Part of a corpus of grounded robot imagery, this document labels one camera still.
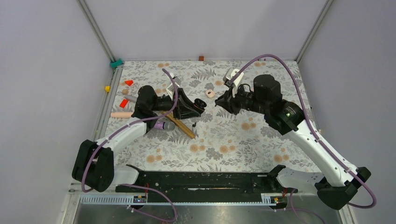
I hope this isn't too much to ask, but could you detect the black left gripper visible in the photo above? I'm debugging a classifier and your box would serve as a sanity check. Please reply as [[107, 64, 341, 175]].
[[151, 89, 202, 120]]

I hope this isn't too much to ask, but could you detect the purple glitter microphone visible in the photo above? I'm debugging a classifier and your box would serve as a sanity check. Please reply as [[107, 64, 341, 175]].
[[154, 121, 176, 131]]

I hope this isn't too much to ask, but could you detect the red rectangular block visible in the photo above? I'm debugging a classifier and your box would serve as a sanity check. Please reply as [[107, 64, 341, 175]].
[[119, 99, 128, 108]]

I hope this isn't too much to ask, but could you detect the gold microphone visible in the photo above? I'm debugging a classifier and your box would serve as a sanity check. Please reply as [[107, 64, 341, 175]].
[[165, 113, 196, 139]]

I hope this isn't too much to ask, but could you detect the teal curved block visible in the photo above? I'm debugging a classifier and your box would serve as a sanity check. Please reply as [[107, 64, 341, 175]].
[[110, 58, 124, 69]]

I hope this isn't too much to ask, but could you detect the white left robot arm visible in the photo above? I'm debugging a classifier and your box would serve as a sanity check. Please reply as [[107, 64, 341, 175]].
[[71, 85, 207, 192]]

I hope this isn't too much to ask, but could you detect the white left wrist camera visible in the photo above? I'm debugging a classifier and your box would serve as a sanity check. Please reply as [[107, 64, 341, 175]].
[[166, 77, 181, 99]]

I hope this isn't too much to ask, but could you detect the silver microphone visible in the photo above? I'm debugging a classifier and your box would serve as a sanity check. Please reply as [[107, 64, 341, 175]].
[[124, 95, 137, 103]]

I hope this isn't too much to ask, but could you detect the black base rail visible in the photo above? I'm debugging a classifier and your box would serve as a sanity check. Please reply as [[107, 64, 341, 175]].
[[115, 170, 292, 203]]

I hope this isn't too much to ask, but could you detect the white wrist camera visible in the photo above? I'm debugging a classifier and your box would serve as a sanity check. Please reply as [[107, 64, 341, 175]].
[[223, 68, 244, 97], [166, 77, 181, 99]]

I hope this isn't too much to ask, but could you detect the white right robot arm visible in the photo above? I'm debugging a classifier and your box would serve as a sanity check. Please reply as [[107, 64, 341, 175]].
[[215, 75, 371, 210]]

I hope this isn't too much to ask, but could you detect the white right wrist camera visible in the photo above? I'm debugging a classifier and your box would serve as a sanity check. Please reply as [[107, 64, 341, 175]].
[[223, 68, 244, 97]]

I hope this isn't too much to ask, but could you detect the red triangular block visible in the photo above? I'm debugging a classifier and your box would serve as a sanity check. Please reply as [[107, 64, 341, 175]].
[[124, 80, 134, 86]]

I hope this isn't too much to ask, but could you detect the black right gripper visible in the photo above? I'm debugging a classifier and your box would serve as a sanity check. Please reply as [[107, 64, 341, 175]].
[[215, 81, 269, 115]]

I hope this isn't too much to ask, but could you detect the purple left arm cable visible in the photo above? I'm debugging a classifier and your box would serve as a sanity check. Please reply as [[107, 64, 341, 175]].
[[81, 68, 179, 223]]

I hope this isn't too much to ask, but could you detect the cream earbud charging case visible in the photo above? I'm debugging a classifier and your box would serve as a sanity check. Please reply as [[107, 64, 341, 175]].
[[205, 89, 215, 98]]

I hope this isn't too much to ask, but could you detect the black earbud charging case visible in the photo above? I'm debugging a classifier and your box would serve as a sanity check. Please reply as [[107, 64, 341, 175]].
[[194, 98, 207, 110]]

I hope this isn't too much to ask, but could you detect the pink microphone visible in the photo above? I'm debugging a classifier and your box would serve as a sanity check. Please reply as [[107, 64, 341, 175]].
[[110, 112, 133, 119]]

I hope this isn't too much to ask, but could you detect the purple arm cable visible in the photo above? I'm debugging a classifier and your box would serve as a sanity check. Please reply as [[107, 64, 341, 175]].
[[227, 54, 377, 224], [81, 68, 179, 223]]

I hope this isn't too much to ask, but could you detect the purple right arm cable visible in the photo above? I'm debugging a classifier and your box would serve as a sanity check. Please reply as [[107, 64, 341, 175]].
[[227, 54, 377, 224]]

